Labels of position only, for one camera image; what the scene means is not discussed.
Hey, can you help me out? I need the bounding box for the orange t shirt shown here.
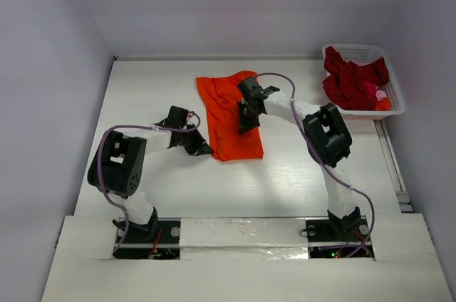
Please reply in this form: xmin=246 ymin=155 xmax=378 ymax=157
xmin=196 ymin=71 xmax=264 ymax=162

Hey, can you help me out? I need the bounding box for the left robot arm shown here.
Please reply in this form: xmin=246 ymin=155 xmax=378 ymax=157
xmin=87 ymin=106 xmax=214 ymax=241

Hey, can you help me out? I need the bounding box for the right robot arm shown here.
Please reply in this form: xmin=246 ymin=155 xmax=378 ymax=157
xmin=237 ymin=74 xmax=361 ymax=239

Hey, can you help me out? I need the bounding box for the dark red t shirt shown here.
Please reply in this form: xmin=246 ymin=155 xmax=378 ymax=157
xmin=323 ymin=46 xmax=390 ymax=111

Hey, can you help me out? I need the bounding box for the white plastic basket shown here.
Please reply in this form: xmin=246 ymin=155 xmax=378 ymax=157
xmin=322 ymin=43 xmax=405 ymax=120

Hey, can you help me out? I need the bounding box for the pink cloth in basket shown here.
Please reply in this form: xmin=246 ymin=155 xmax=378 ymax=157
xmin=363 ymin=81 xmax=387 ymax=103

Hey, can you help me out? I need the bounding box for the small orange cloth in basket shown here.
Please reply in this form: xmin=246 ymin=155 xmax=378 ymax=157
xmin=375 ymin=98 xmax=391 ymax=112

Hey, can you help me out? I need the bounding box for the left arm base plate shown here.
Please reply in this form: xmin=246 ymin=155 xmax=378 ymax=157
xmin=113 ymin=219 xmax=181 ymax=260

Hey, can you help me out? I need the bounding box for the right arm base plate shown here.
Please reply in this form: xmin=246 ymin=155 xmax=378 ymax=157
xmin=299 ymin=217 xmax=369 ymax=259

